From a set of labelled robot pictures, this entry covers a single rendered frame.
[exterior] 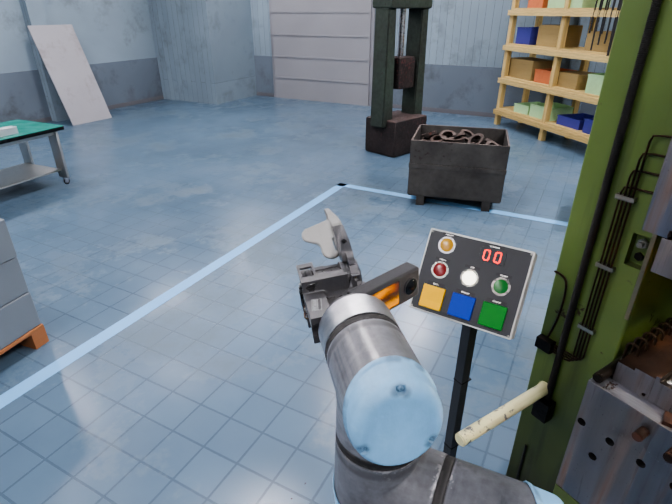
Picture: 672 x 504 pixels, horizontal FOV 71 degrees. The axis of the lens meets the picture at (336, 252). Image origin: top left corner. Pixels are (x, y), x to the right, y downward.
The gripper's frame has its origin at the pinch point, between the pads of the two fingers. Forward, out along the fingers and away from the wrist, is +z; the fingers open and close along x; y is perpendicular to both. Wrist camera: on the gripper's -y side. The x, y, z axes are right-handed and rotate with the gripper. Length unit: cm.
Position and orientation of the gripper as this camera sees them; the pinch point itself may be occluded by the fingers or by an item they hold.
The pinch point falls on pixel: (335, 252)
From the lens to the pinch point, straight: 74.6
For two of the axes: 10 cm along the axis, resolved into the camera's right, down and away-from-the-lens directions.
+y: -9.7, 1.9, -1.4
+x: 1.1, 8.9, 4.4
